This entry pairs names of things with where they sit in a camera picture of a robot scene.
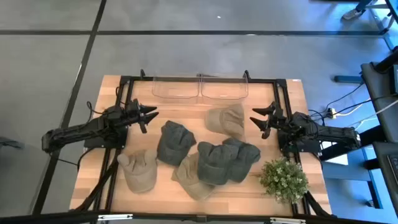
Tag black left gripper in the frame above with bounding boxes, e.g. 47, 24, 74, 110
124, 98, 160, 134

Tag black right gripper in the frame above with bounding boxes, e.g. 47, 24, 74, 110
249, 101, 289, 140

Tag tan cap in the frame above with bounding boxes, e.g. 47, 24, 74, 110
170, 151, 218, 202
116, 148, 159, 194
204, 103, 246, 141

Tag dark green cap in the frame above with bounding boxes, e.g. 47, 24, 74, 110
222, 138, 262, 184
156, 120, 197, 167
197, 141, 239, 187

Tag clear plastic bin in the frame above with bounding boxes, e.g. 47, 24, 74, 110
200, 74, 249, 105
151, 76, 200, 105

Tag green artificial plant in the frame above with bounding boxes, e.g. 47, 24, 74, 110
259, 157, 310, 205

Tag blue floor bar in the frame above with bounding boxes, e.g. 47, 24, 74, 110
334, 75, 364, 84

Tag person's shoe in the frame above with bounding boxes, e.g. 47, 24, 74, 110
341, 8, 365, 21

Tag black keyboard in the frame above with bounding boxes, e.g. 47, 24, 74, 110
387, 154, 398, 184

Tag grey chair base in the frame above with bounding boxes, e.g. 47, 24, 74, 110
0, 136, 25, 150

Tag person's leg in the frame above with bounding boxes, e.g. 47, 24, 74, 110
356, 0, 374, 12

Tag black aluminium table frame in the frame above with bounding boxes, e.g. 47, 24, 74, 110
93, 68, 312, 215

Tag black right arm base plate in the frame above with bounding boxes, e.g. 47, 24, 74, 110
277, 136, 323, 154

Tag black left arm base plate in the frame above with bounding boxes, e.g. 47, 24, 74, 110
83, 124, 129, 149

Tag silver metal bracket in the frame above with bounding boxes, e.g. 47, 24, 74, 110
98, 213, 134, 222
269, 217, 307, 224

